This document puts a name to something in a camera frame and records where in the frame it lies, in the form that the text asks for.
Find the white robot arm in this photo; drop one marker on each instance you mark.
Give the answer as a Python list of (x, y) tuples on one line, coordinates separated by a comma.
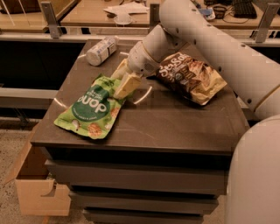
[(253, 189)]

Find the cardboard box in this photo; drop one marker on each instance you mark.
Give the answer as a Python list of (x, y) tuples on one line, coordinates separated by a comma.
[(37, 193)]

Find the brown and yellow chip bag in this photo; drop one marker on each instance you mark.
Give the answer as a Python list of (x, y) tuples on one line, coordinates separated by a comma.
[(193, 79)]

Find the metal railing post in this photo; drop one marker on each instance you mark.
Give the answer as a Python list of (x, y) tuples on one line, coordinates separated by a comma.
[(51, 20), (154, 15), (269, 9)]

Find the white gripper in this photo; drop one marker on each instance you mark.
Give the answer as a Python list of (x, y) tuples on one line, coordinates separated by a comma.
[(139, 60)]

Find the black keyboard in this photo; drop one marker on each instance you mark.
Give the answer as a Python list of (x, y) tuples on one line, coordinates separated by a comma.
[(244, 9)]

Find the white papers on desk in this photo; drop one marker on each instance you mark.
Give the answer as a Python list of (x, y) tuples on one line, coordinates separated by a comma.
[(128, 8)]

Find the white blue device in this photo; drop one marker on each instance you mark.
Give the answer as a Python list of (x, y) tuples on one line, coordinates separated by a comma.
[(208, 14)]

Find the grey drawer cabinet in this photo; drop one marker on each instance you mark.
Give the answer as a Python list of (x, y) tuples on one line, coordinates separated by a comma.
[(165, 161)]

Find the wooden desk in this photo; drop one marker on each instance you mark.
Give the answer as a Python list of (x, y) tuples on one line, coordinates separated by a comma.
[(92, 13)]

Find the white plastic bottle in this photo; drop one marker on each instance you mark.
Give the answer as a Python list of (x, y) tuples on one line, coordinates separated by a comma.
[(102, 50)]

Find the green rice chip bag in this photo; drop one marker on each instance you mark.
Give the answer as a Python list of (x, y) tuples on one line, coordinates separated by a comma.
[(94, 113)]

